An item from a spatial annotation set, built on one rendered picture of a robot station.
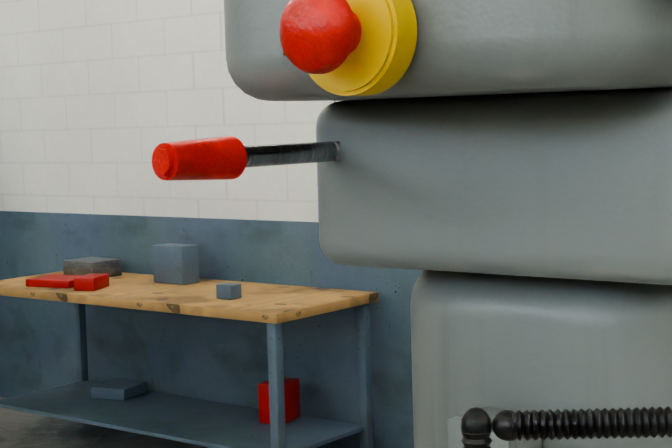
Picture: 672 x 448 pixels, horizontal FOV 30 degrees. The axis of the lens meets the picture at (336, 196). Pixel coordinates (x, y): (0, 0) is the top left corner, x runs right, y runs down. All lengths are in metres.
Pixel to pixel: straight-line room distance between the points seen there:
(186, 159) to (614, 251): 0.22
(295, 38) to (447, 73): 0.07
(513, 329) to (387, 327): 5.42
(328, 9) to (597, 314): 0.24
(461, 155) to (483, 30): 0.13
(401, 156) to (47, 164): 7.14
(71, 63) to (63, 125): 0.38
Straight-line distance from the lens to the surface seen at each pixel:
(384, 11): 0.58
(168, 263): 6.63
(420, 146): 0.71
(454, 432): 0.71
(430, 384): 0.77
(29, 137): 7.95
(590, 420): 0.57
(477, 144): 0.69
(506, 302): 0.73
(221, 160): 0.66
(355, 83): 0.59
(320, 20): 0.57
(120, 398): 6.97
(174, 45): 7.00
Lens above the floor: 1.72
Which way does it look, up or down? 4 degrees down
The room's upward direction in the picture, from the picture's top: 2 degrees counter-clockwise
